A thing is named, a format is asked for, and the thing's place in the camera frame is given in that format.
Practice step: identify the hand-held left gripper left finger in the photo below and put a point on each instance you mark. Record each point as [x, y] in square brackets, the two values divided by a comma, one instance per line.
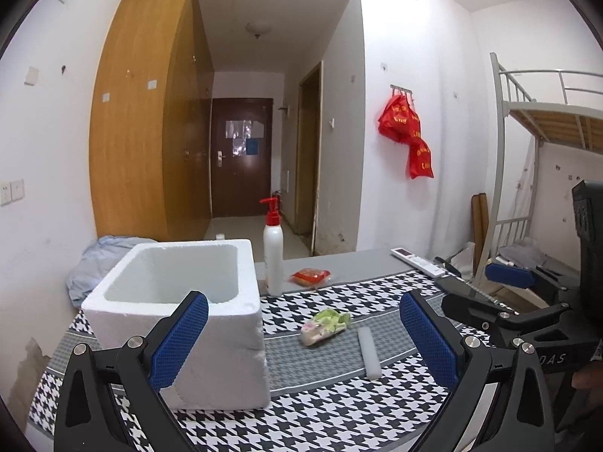
[181, 339]

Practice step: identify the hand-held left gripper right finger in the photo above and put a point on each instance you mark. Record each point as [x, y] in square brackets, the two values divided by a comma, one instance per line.
[428, 343]

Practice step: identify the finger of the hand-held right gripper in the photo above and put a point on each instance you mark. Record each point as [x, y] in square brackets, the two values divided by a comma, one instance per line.
[511, 275]
[471, 310]

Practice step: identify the white foam box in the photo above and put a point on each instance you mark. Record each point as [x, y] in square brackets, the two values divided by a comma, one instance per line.
[226, 334]

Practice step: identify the person's right hand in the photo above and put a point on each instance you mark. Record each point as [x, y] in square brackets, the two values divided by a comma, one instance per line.
[586, 380]

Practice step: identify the grey cloth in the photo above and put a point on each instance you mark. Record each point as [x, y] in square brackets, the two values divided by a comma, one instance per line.
[523, 252]

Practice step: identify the black smartphone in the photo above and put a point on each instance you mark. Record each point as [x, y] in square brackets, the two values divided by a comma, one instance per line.
[459, 285]

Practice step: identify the wooden planks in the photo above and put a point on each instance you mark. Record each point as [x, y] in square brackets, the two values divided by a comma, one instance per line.
[480, 226]

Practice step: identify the grey foam stick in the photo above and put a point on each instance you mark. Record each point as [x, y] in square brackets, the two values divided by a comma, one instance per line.
[368, 353]

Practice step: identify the white remote control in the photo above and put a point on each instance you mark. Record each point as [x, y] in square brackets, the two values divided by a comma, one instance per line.
[417, 260]

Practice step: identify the light blue cloth bundle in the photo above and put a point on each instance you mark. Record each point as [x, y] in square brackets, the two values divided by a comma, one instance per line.
[89, 268]

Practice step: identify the white lotion bottle red pump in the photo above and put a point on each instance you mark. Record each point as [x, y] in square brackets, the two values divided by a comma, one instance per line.
[273, 259]

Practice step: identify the red snack packet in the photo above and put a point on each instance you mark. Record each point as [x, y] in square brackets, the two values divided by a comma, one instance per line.
[310, 277]

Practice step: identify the white metal bunk bed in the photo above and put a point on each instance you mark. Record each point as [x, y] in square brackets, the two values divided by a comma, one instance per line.
[556, 117]

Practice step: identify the dark brown door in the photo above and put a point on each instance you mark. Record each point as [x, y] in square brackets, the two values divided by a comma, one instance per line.
[240, 183]

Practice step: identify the red plastic bags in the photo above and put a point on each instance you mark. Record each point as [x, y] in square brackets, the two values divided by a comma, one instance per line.
[400, 122]

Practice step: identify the paper notices on door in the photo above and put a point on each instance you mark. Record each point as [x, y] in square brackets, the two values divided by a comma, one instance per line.
[245, 134]

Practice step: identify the wooden wardrobe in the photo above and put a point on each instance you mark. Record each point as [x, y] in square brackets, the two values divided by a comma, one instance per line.
[136, 127]

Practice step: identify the wooden side door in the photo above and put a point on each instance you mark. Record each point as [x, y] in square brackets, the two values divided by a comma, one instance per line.
[308, 150]

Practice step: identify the ceiling lamp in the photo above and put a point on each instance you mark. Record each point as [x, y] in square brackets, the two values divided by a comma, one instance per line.
[258, 27]

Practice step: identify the metal wall hook rack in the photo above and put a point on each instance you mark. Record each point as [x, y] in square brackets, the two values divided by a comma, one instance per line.
[402, 89]

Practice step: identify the white wall socket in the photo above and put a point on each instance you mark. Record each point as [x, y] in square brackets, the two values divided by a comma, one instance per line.
[4, 194]
[17, 189]

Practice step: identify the white wall switch plate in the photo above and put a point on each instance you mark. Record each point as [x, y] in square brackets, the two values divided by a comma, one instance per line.
[31, 75]

